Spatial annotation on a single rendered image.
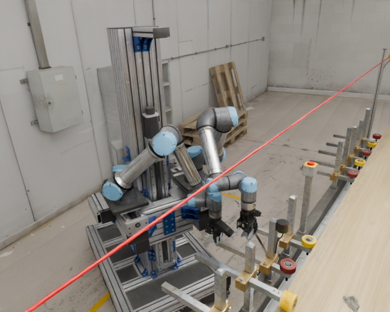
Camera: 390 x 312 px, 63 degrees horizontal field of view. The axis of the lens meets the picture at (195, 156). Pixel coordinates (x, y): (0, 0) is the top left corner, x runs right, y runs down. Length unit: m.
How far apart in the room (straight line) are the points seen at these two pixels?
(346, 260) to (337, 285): 0.19
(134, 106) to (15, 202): 2.10
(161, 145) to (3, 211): 2.40
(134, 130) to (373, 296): 1.53
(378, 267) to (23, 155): 3.17
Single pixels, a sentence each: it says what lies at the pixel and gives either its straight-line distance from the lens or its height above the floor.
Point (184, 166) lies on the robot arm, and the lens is 1.80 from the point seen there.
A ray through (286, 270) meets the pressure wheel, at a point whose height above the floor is 0.90.
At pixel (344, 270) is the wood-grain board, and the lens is 1.81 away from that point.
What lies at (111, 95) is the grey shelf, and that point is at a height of 1.24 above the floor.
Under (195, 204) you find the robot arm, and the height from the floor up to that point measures 1.12.
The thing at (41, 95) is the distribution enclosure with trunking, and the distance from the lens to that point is 3.45.
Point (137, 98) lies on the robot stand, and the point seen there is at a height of 1.63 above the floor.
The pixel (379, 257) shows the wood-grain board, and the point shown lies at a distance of 1.96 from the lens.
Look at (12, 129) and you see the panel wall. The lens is 3.55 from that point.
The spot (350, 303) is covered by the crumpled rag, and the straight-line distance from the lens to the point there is 1.65.
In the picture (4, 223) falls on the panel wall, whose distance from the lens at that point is 3.76.
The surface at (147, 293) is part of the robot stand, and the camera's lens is 2.58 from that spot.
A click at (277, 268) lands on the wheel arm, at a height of 0.86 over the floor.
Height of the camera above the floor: 2.07
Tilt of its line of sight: 24 degrees down
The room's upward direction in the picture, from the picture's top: 2 degrees counter-clockwise
